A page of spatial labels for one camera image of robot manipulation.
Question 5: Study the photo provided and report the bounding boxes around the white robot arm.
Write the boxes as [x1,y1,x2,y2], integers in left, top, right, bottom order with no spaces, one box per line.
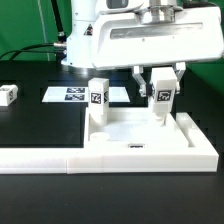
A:
[62,0,224,96]

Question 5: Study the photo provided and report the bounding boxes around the white square tabletop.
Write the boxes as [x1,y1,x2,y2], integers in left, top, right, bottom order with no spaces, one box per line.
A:
[84,107,189,150]

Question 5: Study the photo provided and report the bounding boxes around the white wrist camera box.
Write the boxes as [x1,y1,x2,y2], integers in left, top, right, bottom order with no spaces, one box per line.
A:
[95,0,144,14]

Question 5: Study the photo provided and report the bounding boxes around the white L-shaped obstacle fence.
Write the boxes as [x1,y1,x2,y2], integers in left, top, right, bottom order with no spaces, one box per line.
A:
[0,113,219,174]

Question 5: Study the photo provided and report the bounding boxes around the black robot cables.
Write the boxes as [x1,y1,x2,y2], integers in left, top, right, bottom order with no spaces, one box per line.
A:
[0,0,69,62]

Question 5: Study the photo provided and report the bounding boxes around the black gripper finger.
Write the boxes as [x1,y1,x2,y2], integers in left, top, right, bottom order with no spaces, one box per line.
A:
[132,66,152,97]
[173,62,186,94]

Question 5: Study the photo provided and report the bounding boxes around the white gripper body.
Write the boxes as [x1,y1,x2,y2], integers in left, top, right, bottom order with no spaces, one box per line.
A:
[92,7,224,69]

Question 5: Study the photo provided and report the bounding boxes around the white tag marker sheet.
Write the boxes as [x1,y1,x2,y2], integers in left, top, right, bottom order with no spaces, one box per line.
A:
[42,87,130,103]

